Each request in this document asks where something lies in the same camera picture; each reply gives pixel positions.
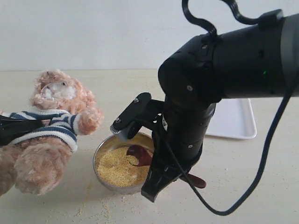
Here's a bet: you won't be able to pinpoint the teddy bear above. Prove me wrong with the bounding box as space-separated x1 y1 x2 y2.
0 70 104 195

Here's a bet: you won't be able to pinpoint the steel bowl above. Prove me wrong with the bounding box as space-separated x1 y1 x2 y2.
93 132 154 195

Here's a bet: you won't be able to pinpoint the yellow millet grains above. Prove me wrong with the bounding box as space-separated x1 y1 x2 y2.
96 147 150 187

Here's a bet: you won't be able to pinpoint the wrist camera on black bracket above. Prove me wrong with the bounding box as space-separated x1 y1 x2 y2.
110 92 164 142

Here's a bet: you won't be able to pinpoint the white plastic tray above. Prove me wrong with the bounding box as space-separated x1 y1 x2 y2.
206 98 257 140

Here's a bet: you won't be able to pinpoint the black cable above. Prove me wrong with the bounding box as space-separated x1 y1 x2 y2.
161 0 292 216

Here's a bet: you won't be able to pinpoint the dark red wooden spoon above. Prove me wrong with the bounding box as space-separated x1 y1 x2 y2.
126 145 206 189

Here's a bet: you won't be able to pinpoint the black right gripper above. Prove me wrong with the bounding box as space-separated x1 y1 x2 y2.
141 100 216 202

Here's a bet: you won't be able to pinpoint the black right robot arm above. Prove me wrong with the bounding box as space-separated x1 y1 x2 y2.
141 10 299 201

